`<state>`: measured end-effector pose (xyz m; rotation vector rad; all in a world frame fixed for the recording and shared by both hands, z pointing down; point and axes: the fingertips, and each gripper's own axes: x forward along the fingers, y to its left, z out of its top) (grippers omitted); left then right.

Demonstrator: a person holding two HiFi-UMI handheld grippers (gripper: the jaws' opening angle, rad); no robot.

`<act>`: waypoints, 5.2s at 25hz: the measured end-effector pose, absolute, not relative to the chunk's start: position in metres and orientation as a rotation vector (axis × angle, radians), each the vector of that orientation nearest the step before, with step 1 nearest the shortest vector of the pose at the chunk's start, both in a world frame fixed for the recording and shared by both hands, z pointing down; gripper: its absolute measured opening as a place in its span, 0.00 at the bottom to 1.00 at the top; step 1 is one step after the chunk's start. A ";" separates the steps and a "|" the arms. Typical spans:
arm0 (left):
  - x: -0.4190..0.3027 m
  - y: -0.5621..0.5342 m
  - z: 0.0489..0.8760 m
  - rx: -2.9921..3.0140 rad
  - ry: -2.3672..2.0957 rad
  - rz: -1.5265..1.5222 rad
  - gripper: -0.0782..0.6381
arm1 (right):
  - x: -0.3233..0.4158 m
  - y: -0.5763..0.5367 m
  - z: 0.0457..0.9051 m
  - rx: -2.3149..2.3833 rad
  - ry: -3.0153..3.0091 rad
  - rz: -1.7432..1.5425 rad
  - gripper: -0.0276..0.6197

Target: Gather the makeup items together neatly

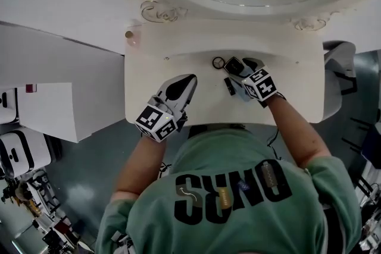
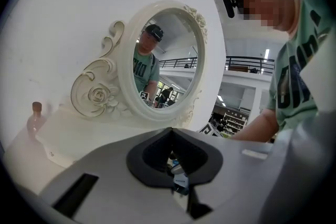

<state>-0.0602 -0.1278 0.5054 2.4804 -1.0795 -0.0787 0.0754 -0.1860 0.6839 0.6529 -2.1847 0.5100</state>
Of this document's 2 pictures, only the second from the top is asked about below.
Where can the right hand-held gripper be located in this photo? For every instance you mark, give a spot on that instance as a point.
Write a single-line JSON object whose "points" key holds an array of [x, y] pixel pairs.
{"points": [[208, 130]]}

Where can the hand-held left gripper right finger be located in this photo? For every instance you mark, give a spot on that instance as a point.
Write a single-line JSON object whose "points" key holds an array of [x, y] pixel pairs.
{"points": [[207, 165]]}

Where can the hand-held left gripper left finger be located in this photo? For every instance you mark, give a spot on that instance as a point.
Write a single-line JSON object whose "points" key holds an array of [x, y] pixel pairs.
{"points": [[136, 162]]}

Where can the silver makeup tube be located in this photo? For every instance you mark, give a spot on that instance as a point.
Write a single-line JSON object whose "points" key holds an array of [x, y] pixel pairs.
{"points": [[176, 169]]}

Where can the pink makeup bottle brown cap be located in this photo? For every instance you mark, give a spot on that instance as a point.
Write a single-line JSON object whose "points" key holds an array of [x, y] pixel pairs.
{"points": [[35, 122]]}

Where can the person's right forearm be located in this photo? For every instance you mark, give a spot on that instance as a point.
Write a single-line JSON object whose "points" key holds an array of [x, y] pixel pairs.
{"points": [[258, 127]]}

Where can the background store shelves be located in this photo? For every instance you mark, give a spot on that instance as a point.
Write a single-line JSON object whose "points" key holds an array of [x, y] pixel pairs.
{"points": [[231, 122]]}

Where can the black metal railing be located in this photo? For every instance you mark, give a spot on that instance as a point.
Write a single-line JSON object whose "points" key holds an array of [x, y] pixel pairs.
{"points": [[249, 64]]}

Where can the white ornate oval mirror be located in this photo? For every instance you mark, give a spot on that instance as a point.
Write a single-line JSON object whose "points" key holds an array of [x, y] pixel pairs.
{"points": [[126, 78]]}

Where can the person's green printed t-shirt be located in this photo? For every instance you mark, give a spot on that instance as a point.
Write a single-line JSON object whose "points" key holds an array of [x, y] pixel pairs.
{"points": [[294, 81]]}

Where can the person's head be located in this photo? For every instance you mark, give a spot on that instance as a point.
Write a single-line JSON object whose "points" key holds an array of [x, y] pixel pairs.
{"points": [[267, 2]]}

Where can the black head camera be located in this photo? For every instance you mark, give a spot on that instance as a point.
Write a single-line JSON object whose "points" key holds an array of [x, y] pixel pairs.
{"points": [[229, 6]]}

